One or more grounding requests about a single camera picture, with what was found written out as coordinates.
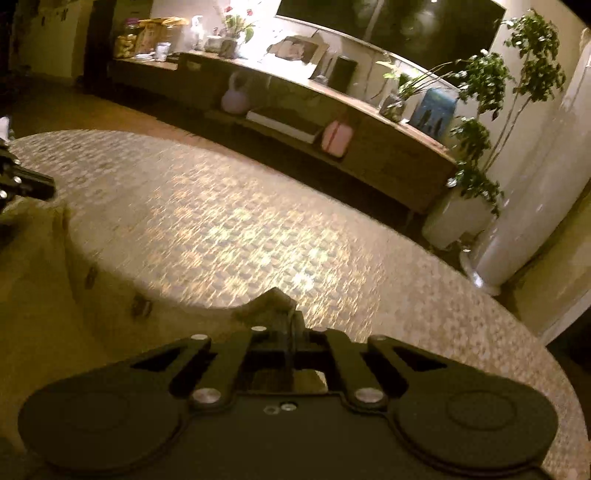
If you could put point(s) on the white tall column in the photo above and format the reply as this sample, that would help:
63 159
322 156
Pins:
531 207

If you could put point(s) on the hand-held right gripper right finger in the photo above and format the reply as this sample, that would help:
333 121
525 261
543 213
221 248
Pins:
300 341

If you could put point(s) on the pink bag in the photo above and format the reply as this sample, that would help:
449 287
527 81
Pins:
337 138

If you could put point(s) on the tall green leafy plant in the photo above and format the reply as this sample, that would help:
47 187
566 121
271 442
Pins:
531 69

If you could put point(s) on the wooden TV cabinet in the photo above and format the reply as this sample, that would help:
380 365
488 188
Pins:
392 157

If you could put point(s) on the small potted plant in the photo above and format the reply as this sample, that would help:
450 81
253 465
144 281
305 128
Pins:
392 108

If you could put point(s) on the blue picture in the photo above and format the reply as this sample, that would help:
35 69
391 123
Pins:
434 113

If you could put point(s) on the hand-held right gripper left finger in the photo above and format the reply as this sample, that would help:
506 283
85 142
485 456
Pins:
272 344

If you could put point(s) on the white flat console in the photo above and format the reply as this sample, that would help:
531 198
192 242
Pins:
286 121

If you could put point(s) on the black speaker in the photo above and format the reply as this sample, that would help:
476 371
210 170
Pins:
341 74

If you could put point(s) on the patterned cream tablecloth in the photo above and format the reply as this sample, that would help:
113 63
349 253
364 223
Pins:
277 207

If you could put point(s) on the white plant pot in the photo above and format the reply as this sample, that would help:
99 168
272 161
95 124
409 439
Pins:
457 221

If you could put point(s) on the large black television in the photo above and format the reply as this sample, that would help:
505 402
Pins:
392 27

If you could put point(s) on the olive green garment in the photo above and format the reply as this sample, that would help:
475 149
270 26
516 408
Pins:
92 332

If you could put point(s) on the pink kettlebell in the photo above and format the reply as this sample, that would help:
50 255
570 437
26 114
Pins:
235 101

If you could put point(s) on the white cup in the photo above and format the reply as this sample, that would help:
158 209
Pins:
162 50

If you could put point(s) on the picture frame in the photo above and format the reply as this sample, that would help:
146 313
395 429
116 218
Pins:
295 50

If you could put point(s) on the potted flower plant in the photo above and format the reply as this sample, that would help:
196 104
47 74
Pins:
235 27

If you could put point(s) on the clear jar with yellow contents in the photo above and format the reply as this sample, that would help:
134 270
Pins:
125 44

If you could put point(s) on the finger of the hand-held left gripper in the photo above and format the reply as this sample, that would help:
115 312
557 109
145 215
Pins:
39 187

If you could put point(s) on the white bottle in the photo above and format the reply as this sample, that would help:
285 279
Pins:
197 34

